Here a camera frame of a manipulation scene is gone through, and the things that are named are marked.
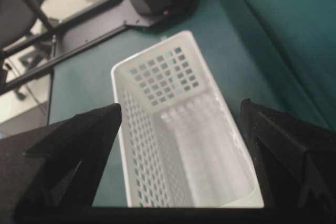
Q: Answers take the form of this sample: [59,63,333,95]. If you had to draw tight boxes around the black left frame rail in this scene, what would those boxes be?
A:
[1,0,126,94]

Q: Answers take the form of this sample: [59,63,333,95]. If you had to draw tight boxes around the white perforated plastic basket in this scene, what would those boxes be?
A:
[111,30,264,208]

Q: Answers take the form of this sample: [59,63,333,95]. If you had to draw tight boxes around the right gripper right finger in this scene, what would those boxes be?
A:
[240,99,335,223]

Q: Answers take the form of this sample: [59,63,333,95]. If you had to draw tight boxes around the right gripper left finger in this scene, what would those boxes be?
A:
[1,103,122,223]

